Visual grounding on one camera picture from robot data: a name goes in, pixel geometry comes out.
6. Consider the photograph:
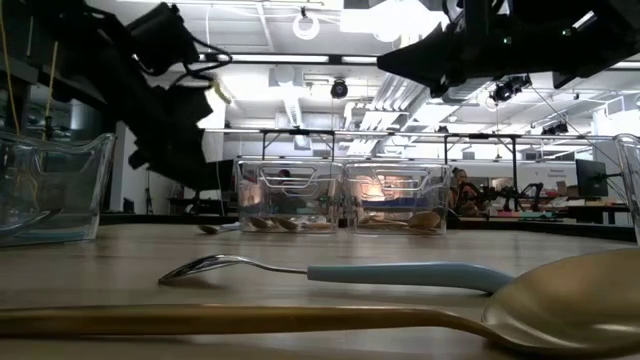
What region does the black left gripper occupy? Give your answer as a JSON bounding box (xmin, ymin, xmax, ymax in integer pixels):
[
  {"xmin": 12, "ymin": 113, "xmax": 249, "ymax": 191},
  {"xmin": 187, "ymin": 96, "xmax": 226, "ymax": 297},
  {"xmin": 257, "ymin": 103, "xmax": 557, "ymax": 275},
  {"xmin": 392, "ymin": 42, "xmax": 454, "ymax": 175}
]
[{"xmin": 127, "ymin": 83, "xmax": 221, "ymax": 194}]

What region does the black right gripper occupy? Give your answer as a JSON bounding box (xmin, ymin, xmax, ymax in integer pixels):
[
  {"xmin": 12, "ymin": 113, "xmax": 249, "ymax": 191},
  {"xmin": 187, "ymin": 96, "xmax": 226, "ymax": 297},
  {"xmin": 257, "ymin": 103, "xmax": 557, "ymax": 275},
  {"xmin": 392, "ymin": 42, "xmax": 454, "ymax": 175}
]
[{"xmin": 376, "ymin": 19, "xmax": 501, "ymax": 100}]

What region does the person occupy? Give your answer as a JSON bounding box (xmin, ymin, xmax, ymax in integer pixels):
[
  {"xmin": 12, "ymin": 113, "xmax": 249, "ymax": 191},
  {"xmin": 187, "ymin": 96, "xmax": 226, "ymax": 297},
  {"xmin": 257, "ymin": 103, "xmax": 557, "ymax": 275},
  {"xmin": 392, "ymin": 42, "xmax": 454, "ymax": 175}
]
[
  {"xmin": 276, "ymin": 168, "xmax": 294, "ymax": 194},
  {"xmin": 448, "ymin": 167, "xmax": 482, "ymax": 218}
]

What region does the blue-handled silverware piece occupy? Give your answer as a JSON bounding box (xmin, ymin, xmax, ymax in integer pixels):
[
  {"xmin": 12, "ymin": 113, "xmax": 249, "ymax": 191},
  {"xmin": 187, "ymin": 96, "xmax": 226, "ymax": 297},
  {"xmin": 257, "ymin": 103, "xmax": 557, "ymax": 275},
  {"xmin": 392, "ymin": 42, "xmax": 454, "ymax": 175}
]
[
  {"xmin": 14, "ymin": 229, "xmax": 90, "ymax": 243},
  {"xmin": 197, "ymin": 221, "xmax": 241, "ymax": 236}
]

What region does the black ceiling spot lamp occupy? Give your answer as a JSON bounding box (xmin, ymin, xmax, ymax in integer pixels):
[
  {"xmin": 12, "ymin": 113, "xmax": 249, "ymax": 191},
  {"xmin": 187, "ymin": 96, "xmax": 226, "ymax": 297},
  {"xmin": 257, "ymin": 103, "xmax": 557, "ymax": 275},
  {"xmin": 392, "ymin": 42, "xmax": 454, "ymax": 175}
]
[
  {"xmin": 329, "ymin": 78, "xmax": 350, "ymax": 100},
  {"xmin": 492, "ymin": 74, "xmax": 532, "ymax": 104}
]

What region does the black computer monitor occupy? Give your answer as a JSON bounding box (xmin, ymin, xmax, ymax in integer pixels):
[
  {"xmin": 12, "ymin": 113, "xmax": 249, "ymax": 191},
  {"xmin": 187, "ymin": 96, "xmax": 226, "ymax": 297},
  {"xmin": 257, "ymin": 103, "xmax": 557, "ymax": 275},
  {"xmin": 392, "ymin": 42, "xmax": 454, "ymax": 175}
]
[
  {"xmin": 209, "ymin": 159, "xmax": 237, "ymax": 202},
  {"xmin": 574, "ymin": 158, "xmax": 609, "ymax": 199}
]

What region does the white ring light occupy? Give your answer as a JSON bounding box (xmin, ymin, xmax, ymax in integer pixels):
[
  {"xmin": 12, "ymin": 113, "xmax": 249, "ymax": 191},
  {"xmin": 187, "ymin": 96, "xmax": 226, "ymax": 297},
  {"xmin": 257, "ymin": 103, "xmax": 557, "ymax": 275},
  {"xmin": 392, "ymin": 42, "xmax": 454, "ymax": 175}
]
[{"xmin": 292, "ymin": 12, "xmax": 322, "ymax": 42}]

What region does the black metal frame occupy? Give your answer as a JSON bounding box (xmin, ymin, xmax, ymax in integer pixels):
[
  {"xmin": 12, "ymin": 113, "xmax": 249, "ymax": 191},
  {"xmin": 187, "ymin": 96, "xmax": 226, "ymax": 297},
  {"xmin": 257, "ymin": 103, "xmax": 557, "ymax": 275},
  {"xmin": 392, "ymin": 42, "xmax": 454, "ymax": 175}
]
[{"xmin": 442, "ymin": 132, "xmax": 521, "ymax": 211}]

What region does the yellow cable tag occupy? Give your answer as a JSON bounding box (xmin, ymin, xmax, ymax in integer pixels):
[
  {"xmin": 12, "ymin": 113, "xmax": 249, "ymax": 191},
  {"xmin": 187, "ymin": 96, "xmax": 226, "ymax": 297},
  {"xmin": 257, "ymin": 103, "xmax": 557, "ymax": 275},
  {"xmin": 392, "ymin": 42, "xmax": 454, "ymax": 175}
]
[{"xmin": 210, "ymin": 79, "xmax": 234, "ymax": 106}]

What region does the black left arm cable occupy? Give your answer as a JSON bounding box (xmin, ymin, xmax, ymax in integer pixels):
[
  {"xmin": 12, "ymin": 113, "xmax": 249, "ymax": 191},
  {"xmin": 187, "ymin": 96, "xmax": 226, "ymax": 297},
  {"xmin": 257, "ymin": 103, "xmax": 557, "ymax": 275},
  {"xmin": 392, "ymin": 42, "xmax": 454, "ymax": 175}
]
[{"xmin": 134, "ymin": 37, "xmax": 234, "ymax": 87}]

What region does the long ceiling light strip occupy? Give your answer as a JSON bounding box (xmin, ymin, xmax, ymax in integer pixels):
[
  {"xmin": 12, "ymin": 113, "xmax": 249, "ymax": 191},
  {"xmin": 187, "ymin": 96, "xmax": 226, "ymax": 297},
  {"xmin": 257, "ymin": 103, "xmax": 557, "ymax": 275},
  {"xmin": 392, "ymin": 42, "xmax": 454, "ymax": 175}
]
[{"xmin": 199, "ymin": 52, "xmax": 381, "ymax": 65}]

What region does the blue-handled silver spoon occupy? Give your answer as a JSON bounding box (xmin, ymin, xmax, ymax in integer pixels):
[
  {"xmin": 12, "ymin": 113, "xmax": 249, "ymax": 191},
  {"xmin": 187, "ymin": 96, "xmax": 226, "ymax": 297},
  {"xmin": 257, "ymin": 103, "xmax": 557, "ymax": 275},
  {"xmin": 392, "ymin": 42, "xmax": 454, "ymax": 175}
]
[{"xmin": 157, "ymin": 253, "xmax": 516, "ymax": 295}]

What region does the yellow cable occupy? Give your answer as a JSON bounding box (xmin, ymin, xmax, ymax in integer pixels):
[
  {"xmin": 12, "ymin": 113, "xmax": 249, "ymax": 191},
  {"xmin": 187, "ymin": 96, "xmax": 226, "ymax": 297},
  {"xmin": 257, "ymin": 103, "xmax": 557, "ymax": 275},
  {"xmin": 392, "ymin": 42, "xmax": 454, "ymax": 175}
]
[
  {"xmin": 0, "ymin": 0, "xmax": 22, "ymax": 137},
  {"xmin": 42, "ymin": 39, "xmax": 60, "ymax": 144}
]

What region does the cluttered workbench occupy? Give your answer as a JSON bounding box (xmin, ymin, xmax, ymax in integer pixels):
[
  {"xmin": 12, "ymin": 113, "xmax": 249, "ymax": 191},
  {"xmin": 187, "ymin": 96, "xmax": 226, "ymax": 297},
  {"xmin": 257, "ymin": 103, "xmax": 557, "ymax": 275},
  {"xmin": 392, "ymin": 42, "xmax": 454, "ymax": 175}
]
[{"xmin": 479, "ymin": 192, "xmax": 636, "ymax": 226}]

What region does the clear plastic bin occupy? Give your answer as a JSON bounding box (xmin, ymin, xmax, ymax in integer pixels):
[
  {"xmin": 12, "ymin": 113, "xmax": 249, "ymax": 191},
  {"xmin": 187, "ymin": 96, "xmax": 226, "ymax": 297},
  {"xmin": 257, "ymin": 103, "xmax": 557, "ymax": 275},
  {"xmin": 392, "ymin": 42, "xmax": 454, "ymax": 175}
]
[
  {"xmin": 234, "ymin": 159, "xmax": 344, "ymax": 235},
  {"xmin": 0, "ymin": 131, "xmax": 118, "ymax": 247},
  {"xmin": 342, "ymin": 162, "xmax": 453, "ymax": 236},
  {"xmin": 613, "ymin": 132, "xmax": 640, "ymax": 244}
]

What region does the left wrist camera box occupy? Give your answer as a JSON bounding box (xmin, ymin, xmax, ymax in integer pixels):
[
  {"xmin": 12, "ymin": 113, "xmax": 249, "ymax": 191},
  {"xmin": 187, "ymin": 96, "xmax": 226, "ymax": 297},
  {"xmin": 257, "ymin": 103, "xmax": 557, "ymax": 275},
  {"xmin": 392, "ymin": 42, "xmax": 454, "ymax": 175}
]
[{"xmin": 125, "ymin": 1, "xmax": 202, "ymax": 77}]

